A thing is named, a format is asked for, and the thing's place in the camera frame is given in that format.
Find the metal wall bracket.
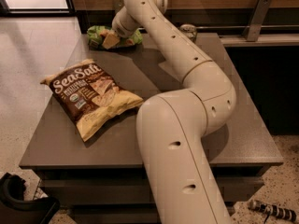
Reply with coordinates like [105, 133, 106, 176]
[242, 0, 272, 42]
[113, 0, 124, 13]

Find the brown sea salt chip bag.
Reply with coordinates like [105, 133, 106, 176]
[41, 59, 143, 142]

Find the left metal wall bracket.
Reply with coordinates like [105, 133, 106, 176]
[113, 0, 124, 13]

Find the black white striped cable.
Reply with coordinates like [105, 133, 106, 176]
[248, 199, 299, 224]

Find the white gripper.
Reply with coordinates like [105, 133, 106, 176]
[99, 7, 140, 49]

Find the right metal wall bracket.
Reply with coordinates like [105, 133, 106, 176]
[242, 0, 272, 42]

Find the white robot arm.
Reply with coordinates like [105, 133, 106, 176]
[112, 0, 236, 224]

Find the green rice chip bag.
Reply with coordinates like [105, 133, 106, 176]
[87, 25, 143, 49]

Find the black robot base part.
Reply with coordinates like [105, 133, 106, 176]
[0, 173, 60, 224]

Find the grey drawer cabinet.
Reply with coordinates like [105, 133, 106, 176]
[21, 34, 283, 224]

